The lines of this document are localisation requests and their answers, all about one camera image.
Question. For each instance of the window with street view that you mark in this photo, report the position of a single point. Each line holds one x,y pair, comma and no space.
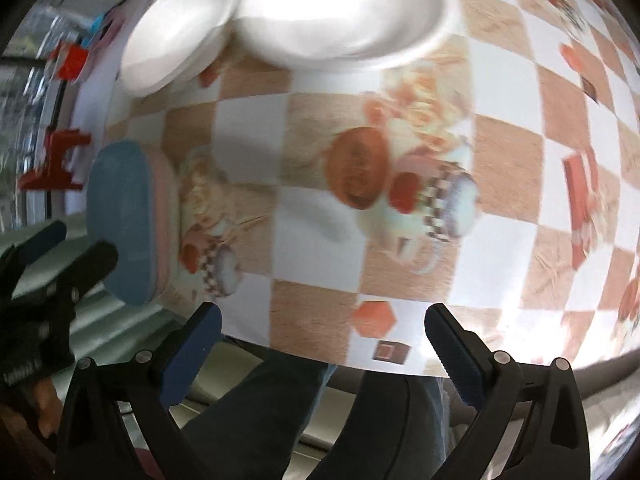
22,90

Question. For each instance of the small white bowl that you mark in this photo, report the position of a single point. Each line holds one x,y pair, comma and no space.
180,30

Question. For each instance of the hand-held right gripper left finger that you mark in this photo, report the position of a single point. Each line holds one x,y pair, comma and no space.
190,355

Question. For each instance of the dark cloth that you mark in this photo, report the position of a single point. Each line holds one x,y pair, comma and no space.
380,425

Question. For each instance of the red plastic stool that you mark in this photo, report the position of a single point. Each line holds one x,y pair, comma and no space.
56,160

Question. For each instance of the person's left hand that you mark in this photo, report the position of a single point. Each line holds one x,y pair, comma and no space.
46,405

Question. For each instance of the blue plate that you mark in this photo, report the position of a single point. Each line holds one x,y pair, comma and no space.
122,220

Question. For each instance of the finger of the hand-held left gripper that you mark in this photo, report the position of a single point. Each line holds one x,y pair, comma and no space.
92,265
42,240

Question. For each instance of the checkered printed tablecloth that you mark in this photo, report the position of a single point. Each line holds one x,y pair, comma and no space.
425,220

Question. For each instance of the large white plate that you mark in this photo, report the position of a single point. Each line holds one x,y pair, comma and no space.
345,15

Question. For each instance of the red plastic basin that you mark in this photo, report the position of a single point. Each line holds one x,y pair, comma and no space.
72,62

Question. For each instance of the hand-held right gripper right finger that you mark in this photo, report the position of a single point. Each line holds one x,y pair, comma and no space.
455,360

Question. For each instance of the person's jeans leg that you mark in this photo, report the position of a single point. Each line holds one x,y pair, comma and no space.
265,410

